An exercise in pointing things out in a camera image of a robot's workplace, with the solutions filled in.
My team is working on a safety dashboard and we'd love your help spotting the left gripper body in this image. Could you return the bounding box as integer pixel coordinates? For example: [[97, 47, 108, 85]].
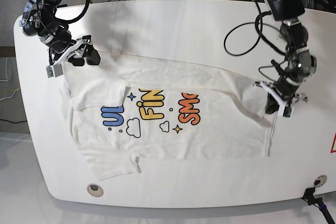
[[254, 76, 308, 105]]

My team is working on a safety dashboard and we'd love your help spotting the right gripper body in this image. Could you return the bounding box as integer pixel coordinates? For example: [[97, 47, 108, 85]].
[[48, 35, 93, 66]]

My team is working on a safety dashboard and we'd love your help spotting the white printed T-shirt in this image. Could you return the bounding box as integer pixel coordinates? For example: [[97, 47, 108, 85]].
[[61, 52, 276, 180]]

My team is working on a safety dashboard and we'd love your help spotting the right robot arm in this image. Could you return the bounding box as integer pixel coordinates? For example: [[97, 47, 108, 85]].
[[19, 0, 101, 67]]

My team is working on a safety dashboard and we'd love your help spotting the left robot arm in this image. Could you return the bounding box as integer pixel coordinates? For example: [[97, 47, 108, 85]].
[[253, 0, 317, 118]]

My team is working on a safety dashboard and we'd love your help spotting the red white warning sticker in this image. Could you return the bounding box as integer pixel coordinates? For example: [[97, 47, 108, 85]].
[[330, 134, 336, 153]]

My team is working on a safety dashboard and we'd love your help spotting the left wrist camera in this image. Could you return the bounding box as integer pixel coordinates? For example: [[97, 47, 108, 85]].
[[281, 105, 293, 118]]

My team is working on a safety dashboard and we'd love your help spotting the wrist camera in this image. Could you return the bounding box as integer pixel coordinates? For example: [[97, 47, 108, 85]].
[[281, 105, 293, 118], [46, 64, 63, 78]]

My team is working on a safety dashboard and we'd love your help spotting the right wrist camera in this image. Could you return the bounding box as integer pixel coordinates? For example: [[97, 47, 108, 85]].
[[46, 64, 63, 78]]

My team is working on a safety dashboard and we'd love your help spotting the white cable on floor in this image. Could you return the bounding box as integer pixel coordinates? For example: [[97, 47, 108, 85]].
[[0, 56, 22, 101]]

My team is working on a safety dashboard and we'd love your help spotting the right table cable grommet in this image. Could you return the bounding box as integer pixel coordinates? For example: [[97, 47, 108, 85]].
[[313, 175, 328, 187]]

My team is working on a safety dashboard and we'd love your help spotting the table cable grommet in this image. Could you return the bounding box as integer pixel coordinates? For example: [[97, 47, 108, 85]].
[[313, 175, 328, 187], [87, 184, 104, 197]]

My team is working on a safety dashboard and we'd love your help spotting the black camera clamp mount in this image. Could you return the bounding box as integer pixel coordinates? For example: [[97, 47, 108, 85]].
[[301, 187, 335, 224]]

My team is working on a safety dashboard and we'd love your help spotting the left table cable grommet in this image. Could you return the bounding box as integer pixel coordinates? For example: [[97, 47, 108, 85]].
[[87, 184, 104, 197]]

